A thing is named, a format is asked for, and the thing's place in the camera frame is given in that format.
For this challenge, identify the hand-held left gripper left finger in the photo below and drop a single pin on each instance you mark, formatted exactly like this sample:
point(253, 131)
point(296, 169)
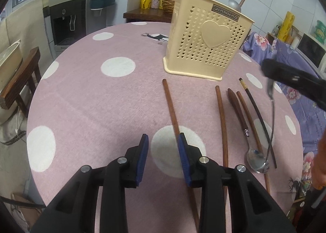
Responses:
point(142, 157)

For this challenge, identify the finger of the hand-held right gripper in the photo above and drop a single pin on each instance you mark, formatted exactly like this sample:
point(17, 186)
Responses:
point(287, 76)

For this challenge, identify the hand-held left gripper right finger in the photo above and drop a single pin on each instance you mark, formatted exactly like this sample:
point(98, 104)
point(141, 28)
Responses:
point(183, 159)

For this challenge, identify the cream plastic utensil holder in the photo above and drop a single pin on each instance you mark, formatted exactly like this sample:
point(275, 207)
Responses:
point(193, 49)

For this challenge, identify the person's right forearm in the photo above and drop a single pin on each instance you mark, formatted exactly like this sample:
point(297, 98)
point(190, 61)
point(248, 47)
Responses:
point(320, 166)

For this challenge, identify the white microwave oven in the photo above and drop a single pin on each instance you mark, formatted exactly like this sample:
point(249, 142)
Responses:
point(310, 49)

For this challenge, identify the small cardboard box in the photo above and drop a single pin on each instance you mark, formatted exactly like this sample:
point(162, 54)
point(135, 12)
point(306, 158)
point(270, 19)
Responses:
point(271, 38)

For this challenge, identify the black chopstick gold band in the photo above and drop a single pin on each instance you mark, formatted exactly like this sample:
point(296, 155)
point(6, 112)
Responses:
point(254, 105)

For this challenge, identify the yellow plastic roll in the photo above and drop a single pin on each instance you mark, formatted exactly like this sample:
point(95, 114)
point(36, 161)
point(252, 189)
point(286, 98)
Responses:
point(286, 25)

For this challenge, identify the purple floral cloth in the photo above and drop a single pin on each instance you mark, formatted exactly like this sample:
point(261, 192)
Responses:
point(313, 126)

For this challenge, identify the green packets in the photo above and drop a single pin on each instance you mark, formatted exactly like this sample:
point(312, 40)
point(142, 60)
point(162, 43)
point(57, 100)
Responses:
point(320, 29)

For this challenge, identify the pink polka dot tablecloth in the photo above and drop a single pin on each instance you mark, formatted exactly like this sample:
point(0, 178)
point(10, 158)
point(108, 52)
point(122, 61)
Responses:
point(101, 108)

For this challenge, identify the brown cardboard box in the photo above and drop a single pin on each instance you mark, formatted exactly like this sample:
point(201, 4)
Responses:
point(25, 208)

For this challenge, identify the woven brown basin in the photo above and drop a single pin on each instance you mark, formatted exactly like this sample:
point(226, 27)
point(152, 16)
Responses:
point(169, 4)

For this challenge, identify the dark wooden counter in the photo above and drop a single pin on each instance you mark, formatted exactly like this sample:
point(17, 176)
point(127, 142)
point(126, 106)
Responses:
point(147, 15)

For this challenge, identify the dark wooden chair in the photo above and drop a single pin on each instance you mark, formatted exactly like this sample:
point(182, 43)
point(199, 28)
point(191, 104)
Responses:
point(23, 69)

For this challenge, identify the yellow cup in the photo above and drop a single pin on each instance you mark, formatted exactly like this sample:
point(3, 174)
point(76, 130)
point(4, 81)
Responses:
point(146, 3)

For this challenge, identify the beige cloth cover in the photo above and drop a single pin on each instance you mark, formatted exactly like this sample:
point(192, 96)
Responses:
point(28, 29)

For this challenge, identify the white black water dispenser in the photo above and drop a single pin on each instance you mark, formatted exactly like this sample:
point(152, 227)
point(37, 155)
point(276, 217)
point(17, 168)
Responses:
point(63, 1)

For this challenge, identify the blue wall holder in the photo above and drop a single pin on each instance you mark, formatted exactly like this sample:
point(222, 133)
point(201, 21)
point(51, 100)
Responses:
point(101, 3)

